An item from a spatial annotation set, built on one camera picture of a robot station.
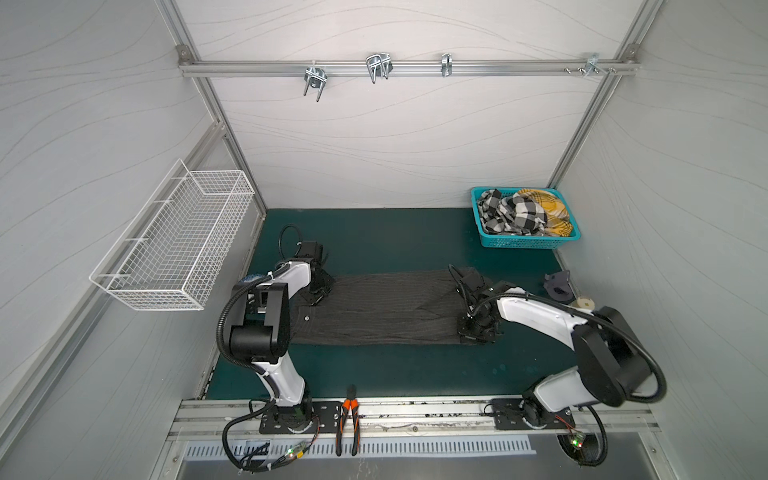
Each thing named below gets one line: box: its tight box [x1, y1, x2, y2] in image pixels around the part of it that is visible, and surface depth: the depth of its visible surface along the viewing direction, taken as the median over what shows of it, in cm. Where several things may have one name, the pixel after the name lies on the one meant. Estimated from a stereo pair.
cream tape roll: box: [577, 297, 595, 311], surface depth 84 cm
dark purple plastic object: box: [544, 270, 576, 304], surface depth 98 cm
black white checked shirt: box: [478, 189, 548, 236], surface depth 106 cm
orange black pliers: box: [336, 384, 361, 457], surface depth 75 cm
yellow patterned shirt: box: [517, 188, 573, 238], surface depth 106 cm
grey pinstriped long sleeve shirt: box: [290, 269, 468, 345], surface depth 91 cm
